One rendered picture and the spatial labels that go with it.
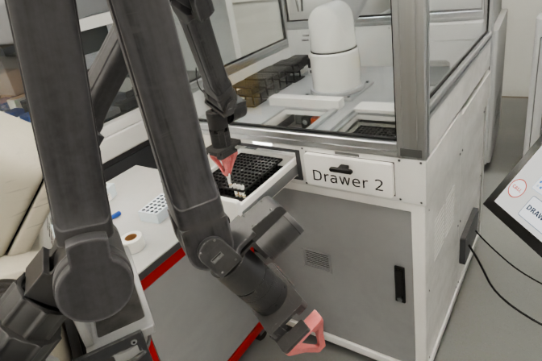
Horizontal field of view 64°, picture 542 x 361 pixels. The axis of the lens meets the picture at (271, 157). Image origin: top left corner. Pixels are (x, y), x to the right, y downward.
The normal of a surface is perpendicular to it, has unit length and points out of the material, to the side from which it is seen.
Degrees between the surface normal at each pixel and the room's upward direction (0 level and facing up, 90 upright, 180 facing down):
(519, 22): 90
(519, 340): 0
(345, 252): 90
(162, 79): 90
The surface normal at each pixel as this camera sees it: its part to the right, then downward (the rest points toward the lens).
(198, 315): 0.82, 0.12
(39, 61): 0.39, 0.33
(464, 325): -0.15, -0.89
